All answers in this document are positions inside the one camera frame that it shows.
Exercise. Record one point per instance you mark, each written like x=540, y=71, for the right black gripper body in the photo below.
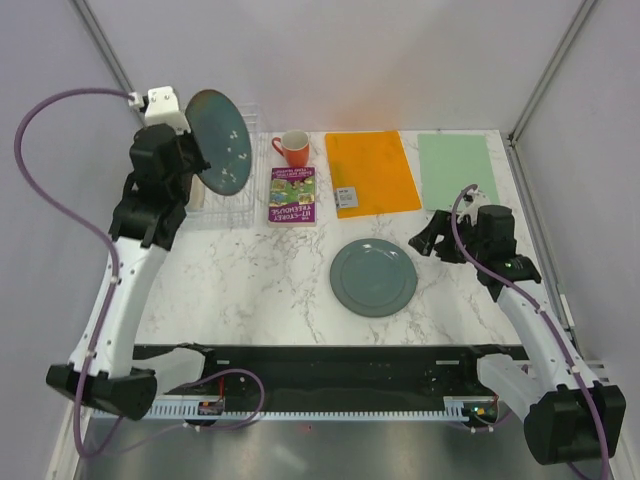
x=466, y=231

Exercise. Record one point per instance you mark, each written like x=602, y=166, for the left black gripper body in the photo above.
x=195, y=162

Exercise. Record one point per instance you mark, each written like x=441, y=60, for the dark blue floral plate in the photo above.
x=223, y=139

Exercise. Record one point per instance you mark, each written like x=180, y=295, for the grey-green ribbed plate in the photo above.
x=373, y=278

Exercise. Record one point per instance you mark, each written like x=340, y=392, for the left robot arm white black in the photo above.
x=101, y=372

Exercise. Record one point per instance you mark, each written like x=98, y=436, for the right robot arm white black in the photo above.
x=568, y=413

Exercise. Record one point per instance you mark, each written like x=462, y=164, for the cream blue leaf plate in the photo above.
x=197, y=194

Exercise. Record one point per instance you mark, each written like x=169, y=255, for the light green cutting board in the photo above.
x=450, y=162

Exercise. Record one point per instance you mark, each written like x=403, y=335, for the orange cutting board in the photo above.
x=370, y=174

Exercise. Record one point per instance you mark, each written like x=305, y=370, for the orange mug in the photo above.
x=294, y=147

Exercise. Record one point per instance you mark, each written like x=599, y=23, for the purple treehouse book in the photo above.
x=292, y=197

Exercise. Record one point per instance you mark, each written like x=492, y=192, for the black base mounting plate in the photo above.
x=346, y=376

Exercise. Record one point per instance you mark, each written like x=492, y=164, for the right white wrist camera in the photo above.
x=473, y=201

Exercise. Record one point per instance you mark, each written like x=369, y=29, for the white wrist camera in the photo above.
x=473, y=201
x=160, y=106

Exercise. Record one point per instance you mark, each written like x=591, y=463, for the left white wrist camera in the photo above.
x=160, y=106

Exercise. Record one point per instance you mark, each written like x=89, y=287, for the white wire dish rack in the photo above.
x=237, y=211

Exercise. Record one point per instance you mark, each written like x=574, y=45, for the white slotted cable duct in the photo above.
x=210, y=408

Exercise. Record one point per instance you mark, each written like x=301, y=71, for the left aluminium frame post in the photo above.
x=102, y=44

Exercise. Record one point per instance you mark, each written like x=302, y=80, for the aluminium frame post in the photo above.
x=577, y=23
x=102, y=44

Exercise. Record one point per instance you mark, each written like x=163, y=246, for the right aluminium frame post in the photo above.
x=577, y=23

